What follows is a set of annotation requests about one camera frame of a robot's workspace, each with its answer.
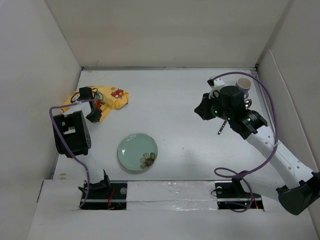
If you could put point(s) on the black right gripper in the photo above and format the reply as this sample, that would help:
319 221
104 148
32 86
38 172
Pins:
202 108

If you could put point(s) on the metal fork black handle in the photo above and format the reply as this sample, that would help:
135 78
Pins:
222 127

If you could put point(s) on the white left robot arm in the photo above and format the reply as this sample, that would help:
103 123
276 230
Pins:
71 134

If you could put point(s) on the green floral plate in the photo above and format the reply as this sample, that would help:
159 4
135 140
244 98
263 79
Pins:
137 152

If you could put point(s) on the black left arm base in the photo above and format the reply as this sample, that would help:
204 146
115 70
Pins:
112 197

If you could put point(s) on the metal spoon black handle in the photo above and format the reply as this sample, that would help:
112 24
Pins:
248 103

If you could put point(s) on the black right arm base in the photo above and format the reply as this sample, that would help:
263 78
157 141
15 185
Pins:
230 195

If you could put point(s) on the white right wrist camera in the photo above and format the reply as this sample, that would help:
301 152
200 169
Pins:
216 83

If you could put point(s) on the purple mug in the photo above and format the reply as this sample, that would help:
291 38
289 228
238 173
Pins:
244 85

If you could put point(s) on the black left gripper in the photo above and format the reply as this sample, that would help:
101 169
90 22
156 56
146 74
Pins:
96 117

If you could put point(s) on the yellow car print cloth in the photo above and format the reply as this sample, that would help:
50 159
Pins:
113 98

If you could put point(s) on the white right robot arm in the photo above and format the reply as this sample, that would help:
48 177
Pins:
301 186

